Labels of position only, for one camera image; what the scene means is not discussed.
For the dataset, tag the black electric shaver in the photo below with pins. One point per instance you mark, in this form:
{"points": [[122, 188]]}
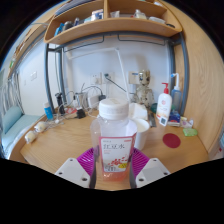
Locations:
{"points": [[60, 101]]}

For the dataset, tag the clear drink bottle red label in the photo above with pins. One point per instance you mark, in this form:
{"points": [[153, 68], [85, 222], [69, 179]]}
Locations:
{"points": [[114, 133]]}

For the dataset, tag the white pump bottle red nozzle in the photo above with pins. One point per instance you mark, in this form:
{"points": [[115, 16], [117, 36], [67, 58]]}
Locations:
{"points": [[164, 106]]}

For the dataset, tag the white paper cup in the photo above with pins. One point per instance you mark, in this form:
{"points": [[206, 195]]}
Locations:
{"points": [[142, 131]]}

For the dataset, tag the brown tree creature figurine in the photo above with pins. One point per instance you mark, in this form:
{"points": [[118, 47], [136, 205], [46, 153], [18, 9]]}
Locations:
{"points": [[144, 90]]}

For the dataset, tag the wooden shelf unit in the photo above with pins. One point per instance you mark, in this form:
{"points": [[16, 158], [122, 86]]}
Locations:
{"points": [[110, 26]]}

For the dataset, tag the black power adapter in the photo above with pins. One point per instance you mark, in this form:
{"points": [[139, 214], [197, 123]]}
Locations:
{"points": [[81, 113]]}

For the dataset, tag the blue squeeze bottle white spout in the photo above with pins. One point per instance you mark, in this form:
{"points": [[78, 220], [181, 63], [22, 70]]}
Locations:
{"points": [[176, 96]]}

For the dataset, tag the grey metal bed frame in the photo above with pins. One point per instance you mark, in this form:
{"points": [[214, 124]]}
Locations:
{"points": [[49, 76]]}

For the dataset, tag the white tissue pack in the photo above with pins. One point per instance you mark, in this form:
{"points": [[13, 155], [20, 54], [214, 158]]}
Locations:
{"points": [[138, 111]]}

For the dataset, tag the small blue box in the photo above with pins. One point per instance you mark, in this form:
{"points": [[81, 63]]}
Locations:
{"points": [[174, 117]]}

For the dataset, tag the flat round red coaster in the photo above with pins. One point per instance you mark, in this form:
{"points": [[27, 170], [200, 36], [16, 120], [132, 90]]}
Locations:
{"points": [[171, 140]]}

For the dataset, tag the teal pillow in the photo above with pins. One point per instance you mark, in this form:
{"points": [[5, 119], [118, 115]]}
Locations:
{"points": [[11, 118]]}

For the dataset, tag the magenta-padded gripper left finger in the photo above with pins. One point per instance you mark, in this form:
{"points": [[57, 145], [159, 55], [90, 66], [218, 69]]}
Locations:
{"points": [[71, 171]]}

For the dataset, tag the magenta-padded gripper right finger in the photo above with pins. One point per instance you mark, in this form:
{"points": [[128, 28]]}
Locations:
{"points": [[153, 171]]}

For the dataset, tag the green wipes packet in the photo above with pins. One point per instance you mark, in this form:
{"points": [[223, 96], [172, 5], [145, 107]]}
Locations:
{"points": [[190, 132]]}

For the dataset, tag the white desk lamp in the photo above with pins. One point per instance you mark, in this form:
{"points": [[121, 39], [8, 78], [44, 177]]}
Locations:
{"points": [[121, 66]]}

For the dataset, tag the small blue bottle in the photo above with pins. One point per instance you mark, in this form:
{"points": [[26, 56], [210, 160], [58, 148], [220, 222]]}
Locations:
{"points": [[48, 111]]}

